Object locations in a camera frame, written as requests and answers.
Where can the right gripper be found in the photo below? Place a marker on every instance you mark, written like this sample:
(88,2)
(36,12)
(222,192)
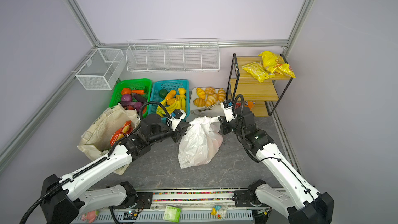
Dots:
(225,124)

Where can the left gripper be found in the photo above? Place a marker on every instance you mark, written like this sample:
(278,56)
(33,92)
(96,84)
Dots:
(179,131)

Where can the white plastic grocery bag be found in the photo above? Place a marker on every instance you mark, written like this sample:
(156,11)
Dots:
(200,143)

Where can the red snack bag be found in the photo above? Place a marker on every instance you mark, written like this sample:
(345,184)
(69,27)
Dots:
(127,128)

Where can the cream canvas tote bag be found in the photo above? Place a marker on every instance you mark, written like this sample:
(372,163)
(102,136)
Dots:
(95,142)

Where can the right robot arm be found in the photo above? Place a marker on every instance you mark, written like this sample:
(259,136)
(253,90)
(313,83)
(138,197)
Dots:
(301,203)

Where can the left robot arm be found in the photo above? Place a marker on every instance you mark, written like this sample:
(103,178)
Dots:
(63,199)

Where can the orange soda can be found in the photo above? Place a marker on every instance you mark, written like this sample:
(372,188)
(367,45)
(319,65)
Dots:
(250,104)

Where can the banana bunch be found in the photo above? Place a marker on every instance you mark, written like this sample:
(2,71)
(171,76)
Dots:
(177,103)

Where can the black wooden shelf rack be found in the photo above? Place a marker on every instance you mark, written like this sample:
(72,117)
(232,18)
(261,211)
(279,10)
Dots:
(263,94)

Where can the croissant front left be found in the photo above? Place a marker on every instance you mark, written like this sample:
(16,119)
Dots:
(199,102)

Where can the white bread tray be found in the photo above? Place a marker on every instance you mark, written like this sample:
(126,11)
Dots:
(195,112)

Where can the yellow lemon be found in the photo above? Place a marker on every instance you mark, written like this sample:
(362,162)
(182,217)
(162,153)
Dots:
(182,91)

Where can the green avocado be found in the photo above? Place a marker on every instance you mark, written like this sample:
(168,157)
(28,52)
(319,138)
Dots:
(163,93)

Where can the croissant far left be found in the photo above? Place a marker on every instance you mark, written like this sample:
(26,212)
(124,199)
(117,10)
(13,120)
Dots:
(201,93)

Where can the purple eggplant front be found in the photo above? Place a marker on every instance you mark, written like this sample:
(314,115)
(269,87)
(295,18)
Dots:
(128,105)

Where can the croissant top middle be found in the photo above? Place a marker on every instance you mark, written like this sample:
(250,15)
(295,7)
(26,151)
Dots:
(209,90)

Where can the teal plastic basket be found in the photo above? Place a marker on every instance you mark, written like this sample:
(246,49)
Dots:
(171,85)

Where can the dark purple eggplant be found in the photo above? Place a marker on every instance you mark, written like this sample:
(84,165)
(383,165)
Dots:
(139,98)

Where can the orange carrot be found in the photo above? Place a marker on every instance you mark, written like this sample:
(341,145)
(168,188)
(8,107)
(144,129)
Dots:
(140,92)

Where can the yellow chip bag left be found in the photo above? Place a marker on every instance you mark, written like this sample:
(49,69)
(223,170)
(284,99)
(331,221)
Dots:
(257,71)

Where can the yellow chip bag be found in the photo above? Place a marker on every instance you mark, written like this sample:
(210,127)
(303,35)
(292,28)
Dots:
(257,71)
(275,63)

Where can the green plastic basket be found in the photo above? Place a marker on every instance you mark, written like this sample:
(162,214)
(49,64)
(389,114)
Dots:
(133,84)

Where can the purple onion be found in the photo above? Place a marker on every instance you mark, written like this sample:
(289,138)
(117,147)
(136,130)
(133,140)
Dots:
(126,98)

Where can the orange red tomato back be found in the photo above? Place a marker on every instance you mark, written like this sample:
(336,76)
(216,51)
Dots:
(126,91)

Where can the yellow chip bag right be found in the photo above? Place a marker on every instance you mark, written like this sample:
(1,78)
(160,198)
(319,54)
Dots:
(275,63)

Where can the green small box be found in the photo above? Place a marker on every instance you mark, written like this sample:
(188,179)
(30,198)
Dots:
(172,214)

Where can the yellow toy figure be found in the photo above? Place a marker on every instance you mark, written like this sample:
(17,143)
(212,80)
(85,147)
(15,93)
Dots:
(219,212)

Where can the small white mesh basket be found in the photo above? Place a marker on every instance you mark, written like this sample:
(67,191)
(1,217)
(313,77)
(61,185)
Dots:
(102,69)

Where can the pink toy figure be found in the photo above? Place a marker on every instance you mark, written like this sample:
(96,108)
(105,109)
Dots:
(90,217)

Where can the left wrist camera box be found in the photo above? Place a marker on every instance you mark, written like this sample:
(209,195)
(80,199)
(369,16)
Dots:
(176,117)

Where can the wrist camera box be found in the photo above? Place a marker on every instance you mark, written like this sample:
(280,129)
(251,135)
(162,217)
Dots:
(228,109)
(176,117)

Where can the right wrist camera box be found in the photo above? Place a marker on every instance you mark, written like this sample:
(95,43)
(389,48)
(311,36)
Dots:
(228,109)

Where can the long white wire basket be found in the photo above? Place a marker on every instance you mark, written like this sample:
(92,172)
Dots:
(196,54)

